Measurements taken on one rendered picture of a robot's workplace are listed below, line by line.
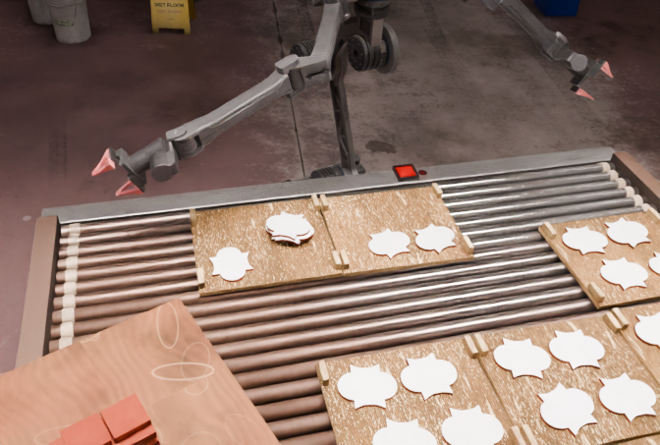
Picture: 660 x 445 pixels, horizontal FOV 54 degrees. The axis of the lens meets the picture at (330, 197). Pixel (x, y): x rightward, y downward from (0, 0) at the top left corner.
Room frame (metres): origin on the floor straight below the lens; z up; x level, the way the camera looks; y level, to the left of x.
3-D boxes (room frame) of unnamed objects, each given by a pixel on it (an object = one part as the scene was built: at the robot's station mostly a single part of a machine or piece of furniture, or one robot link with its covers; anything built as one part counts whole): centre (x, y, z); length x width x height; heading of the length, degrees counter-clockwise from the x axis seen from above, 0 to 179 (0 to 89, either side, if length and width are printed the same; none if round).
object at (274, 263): (1.43, 0.19, 0.93); 0.41 x 0.35 x 0.02; 107
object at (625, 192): (1.58, -0.16, 0.90); 1.95 x 0.05 x 0.05; 107
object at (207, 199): (1.79, -0.10, 0.89); 2.08 x 0.08 x 0.06; 107
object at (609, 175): (1.68, -0.13, 0.90); 1.95 x 0.05 x 0.05; 107
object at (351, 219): (1.54, -0.21, 0.93); 0.41 x 0.35 x 0.02; 106
